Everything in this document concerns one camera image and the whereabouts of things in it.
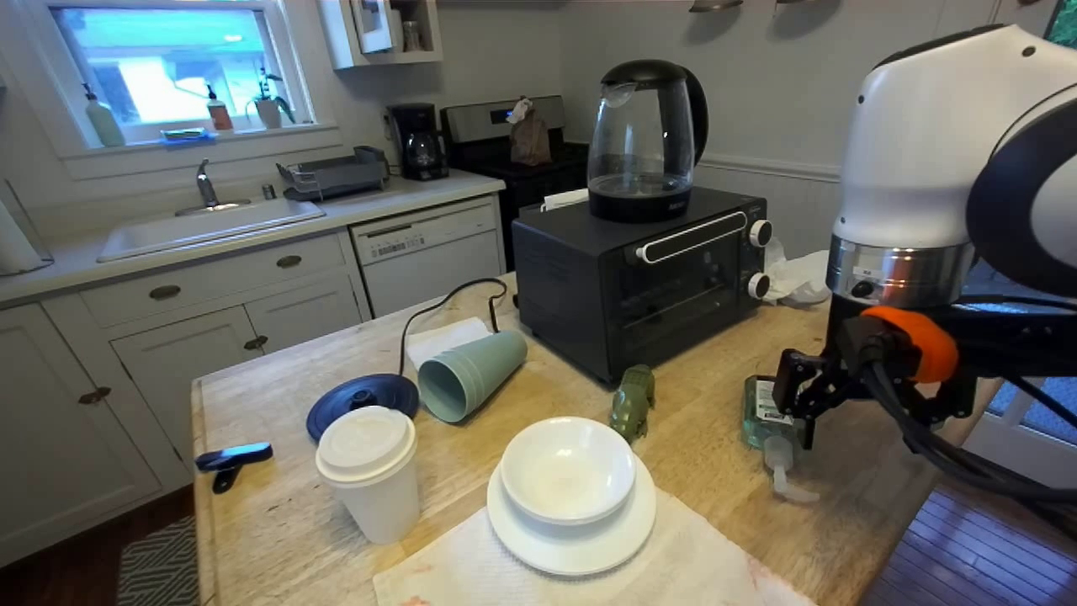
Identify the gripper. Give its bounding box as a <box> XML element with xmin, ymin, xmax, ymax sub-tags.
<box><xmin>772</xmin><ymin>295</ymin><xmax>981</xmax><ymax>449</ymax></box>

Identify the clear hand soap bottle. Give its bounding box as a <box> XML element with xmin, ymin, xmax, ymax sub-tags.
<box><xmin>742</xmin><ymin>375</ymin><xmax>821</xmax><ymax>504</ymax></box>

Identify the orange pump bottle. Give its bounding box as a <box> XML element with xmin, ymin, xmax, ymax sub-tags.
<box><xmin>205</xmin><ymin>84</ymin><xmax>235</xmax><ymax>133</ymax></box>

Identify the white kitchen base cabinet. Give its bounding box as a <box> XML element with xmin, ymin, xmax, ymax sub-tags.
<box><xmin>0</xmin><ymin>226</ymin><xmax>373</xmax><ymax>570</ymax></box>

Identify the white and green pump bottle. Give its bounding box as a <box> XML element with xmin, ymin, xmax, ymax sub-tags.
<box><xmin>81</xmin><ymin>82</ymin><xmax>126</xmax><ymax>149</ymax></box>

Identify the white plastic bag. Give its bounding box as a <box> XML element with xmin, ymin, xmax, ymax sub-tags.
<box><xmin>761</xmin><ymin>240</ymin><xmax>835</xmax><ymax>306</ymax></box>

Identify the white glazed door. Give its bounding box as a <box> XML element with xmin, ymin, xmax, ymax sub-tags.
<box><xmin>962</xmin><ymin>377</ymin><xmax>1077</xmax><ymax>491</ymax></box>

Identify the toaster oven door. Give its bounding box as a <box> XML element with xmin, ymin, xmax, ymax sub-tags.
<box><xmin>624</xmin><ymin>215</ymin><xmax>760</xmax><ymax>364</ymax></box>

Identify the green toy dinosaur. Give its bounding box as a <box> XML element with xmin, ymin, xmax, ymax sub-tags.
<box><xmin>609</xmin><ymin>364</ymin><xmax>657</xmax><ymax>444</ymax></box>

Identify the white paper towel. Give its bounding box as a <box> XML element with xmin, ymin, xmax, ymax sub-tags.
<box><xmin>373</xmin><ymin>486</ymin><xmax>817</xmax><ymax>606</ymax></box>

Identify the black toaster oven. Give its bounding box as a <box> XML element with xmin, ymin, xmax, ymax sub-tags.
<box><xmin>512</xmin><ymin>186</ymin><xmax>773</xmax><ymax>386</ymax></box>

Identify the white bowl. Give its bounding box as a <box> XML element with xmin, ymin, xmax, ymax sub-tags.
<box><xmin>500</xmin><ymin>416</ymin><xmax>638</xmax><ymax>527</ymax></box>

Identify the glass electric kettle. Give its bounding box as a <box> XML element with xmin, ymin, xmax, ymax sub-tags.
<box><xmin>586</xmin><ymin>59</ymin><xmax>709</xmax><ymax>224</ymax></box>

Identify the white plate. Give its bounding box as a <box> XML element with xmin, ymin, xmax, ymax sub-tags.
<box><xmin>486</xmin><ymin>454</ymin><xmax>658</xmax><ymax>577</ymax></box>

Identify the green plastic cup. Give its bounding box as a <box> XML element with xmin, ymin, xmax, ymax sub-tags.
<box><xmin>416</xmin><ymin>329</ymin><xmax>529</xmax><ymax>424</ymax></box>

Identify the brown paper bag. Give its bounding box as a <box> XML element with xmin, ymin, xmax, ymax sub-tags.
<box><xmin>507</xmin><ymin>96</ymin><xmax>554</xmax><ymax>167</ymax></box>

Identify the white napkin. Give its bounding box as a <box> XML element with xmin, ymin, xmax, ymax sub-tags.
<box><xmin>406</xmin><ymin>316</ymin><xmax>494</xmax><ymax>372</ymax></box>

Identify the black and silver stove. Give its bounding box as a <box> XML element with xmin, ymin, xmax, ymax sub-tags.
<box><xmin>439</xmin><ymin>94</ymin><xmax>592</xmax><ymax>272</ymax></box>

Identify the white dishwasher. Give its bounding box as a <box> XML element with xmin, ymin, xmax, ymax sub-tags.
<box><xmin>348</xmin><ymin>194</ymin><xmax>508</xmax><ymax>320</ymax></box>

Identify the white paper cup with lid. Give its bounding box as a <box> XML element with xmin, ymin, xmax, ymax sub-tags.
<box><xmin>316</xmin><ymin>405</ymin><xmax>422</xmax><ymax>545</ymax></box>

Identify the black coffee maker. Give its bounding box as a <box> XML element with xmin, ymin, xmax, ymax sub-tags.
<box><xmin>386</xmin><ymin>102</ymin><xmax>450</xmax><ymax>183</ymax></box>

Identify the round black kettle base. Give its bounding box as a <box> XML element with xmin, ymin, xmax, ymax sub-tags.
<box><xmin>305</xmin><ymin>373</ymin><xmax>420</xmax><ymax>444</ymax></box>

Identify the grey dish rack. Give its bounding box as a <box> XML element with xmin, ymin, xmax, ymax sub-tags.
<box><xmin>275</xmin><ymin>145</ymin><xmax>391</xmax><ymax>202</ymax></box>

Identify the black clip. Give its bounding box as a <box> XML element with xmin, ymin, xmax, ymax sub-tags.
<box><xmin>194</xmin><ymin>442</ymin><xmax>274</xmax><ymax>495</ymax></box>

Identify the potted plant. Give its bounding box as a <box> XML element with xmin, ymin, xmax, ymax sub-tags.
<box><xmin>246</xmin><ymin>67</ymin><xmax>298</xmax><ymax>131</ymax></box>

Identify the white sink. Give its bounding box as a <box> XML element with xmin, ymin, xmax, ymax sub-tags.
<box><xmin>95</xmin><ymin>197</ymin><xmax>327</xmax><ymax>264</ymax></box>

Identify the silver tap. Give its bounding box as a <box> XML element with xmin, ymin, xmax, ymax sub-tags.
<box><xmin>175</xmin><ymin>158</ymin><xmax>252</xmax><ymax>217</ymax></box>

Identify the patterned rug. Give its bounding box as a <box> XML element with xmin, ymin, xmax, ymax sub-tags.
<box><xmin>115</xmin><ymin>514</ymin><xmax>200</xmax><ymax>606</ymax></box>

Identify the window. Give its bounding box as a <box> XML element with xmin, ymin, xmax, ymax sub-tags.
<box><xmin>19</xmin><ymin>0</ymin><xmax>327</xmax><ymax>151</ymax></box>

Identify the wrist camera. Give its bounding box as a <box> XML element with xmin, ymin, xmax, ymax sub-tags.
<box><xmin>958</xmin><ymin>301</ymin><xmax>1077</xmax><ymax>380</ymax></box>

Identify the toaster oven door handle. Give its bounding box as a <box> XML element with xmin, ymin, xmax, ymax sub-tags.
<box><xmin>635</xmin><ymin>210</ymin><xmax>750</xmax><ymax>265</ymax></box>

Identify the black cable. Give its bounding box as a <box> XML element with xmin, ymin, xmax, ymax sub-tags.
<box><xmin>397</xmin><ymin>277</ymin><xmax>510</xmax><ymax>377</ymax></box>

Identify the white wall cabinet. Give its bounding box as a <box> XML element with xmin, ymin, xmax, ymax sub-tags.
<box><xmin>316</xmin><ymin>0</ymin><xmax>444</xmax><ymax>71</ymax></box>

